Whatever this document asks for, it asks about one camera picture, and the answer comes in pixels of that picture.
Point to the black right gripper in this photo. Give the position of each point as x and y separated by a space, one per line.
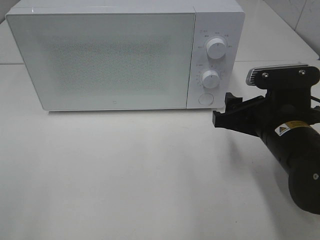
281 117

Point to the round white door button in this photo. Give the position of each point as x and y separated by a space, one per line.
206 99

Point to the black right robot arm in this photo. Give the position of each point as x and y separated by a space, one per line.
302 164

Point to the lower white timer knob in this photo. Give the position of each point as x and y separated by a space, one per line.
210 79

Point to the white microwave oven body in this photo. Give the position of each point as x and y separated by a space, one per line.
223 18

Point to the upper white power knob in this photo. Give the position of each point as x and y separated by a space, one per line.
216 47

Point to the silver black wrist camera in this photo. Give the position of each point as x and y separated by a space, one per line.
285 76

